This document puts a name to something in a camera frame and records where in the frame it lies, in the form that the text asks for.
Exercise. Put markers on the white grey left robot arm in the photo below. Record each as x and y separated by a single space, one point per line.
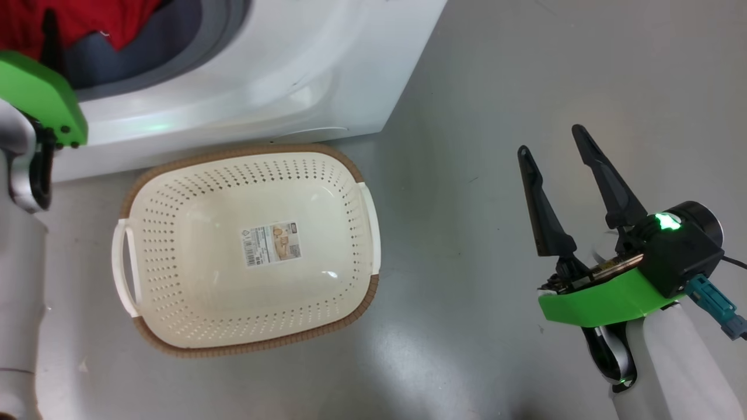
17 291

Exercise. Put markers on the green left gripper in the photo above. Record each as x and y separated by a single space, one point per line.
41 93

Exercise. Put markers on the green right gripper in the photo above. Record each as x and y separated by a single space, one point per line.
607 300

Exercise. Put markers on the paper product label sticker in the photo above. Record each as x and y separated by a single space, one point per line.
270 244

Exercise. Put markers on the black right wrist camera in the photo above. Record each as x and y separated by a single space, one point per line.
683 251

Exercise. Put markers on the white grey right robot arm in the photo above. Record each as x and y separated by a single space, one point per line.
677 367

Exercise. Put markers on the white front-load washing machine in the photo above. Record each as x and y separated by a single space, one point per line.
292 70

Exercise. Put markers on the red white sports jersey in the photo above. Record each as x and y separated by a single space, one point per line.
87 17

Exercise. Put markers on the cream basket with brown rim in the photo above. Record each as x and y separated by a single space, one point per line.
192 303

